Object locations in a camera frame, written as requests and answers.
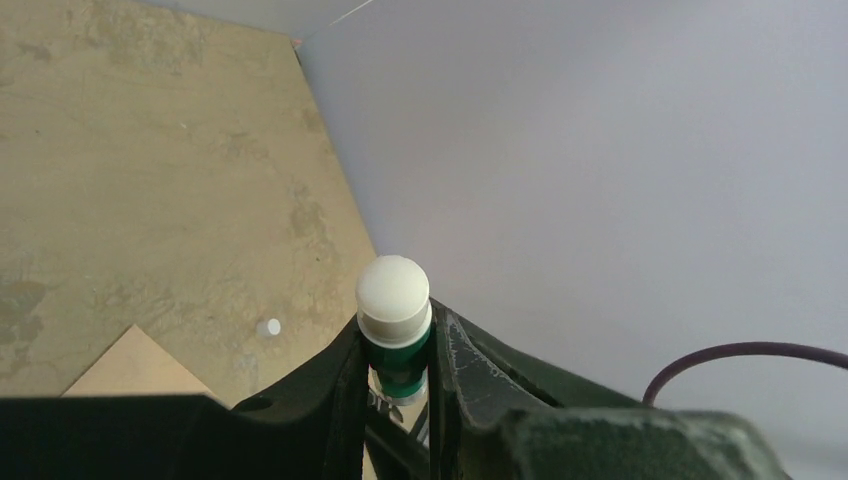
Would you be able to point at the brown envelope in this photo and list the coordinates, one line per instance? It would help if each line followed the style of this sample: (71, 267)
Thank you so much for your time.
(135, 365)

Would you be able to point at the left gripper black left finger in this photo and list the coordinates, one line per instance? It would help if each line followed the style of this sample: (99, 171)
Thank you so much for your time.
(308, 425)

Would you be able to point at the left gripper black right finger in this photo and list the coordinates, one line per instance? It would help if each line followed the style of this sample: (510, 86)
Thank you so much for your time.
(498, 413)

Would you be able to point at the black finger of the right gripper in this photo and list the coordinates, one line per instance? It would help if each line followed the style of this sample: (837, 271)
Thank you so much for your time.
(394, 453)

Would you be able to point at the green white glue stick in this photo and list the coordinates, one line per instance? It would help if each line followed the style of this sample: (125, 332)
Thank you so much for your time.
(394, 314)

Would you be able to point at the white glue stick cap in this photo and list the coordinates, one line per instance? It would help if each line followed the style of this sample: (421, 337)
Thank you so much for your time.
(268, 328)

